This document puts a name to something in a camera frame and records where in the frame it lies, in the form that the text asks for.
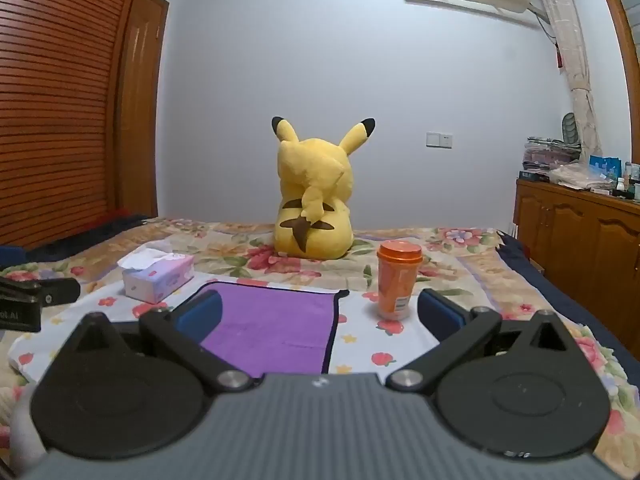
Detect orange lidded cup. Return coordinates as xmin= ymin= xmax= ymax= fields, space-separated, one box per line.
xmin=376 ymin=240 xmax=424 ymax=321

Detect white strawberry print cloth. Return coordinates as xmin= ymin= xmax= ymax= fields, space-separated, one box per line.
xmin=9 ymin=272 xmax=441 ymax=387

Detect wooden cabinet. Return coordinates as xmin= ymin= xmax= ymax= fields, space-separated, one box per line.
xmin=513 ymin=179 xmax=640 ymax=318

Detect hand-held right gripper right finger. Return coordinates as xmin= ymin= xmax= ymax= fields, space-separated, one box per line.
xmin=386 ymin=289 xmax=575 ymax=392

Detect yellow plush toy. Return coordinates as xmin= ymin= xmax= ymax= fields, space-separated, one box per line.
xmin=271 ymin=116 xmax=377 ymax=261

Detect wooden door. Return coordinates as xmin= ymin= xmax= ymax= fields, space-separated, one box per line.
xmin=116 ymin=0 xmax=171 ymax=219

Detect wooden wardrobe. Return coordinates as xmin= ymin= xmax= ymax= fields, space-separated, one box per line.
xmin=0 ymin=0 xmax=151 ymax=251

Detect tissue box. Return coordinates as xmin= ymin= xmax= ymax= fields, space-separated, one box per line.
xmin=117 ymin=248 xmax=195 ymax=305

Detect purple towel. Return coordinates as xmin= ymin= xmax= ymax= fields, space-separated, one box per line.
xmin=198 ymin=281 xmax=350 ymax=379

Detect blue box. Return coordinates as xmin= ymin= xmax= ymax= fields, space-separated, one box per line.
xmin=589 ymin=155 xmax=623 ymax=185

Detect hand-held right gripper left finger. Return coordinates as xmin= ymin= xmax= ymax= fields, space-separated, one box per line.
xmin=69 ymin=290 xmax=254 ymax=392

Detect small bottles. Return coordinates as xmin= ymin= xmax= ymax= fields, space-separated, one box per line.
xmin=614 ymin=162 xmax=640 ymax=200

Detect stack of folded cloths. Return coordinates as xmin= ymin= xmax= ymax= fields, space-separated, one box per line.
xmin=520 ymin=136 xmax=613 ymax=192

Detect wooden window frame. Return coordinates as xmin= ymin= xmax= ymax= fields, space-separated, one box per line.
xmin=590 ymin=0 xmax=640 ymax=161

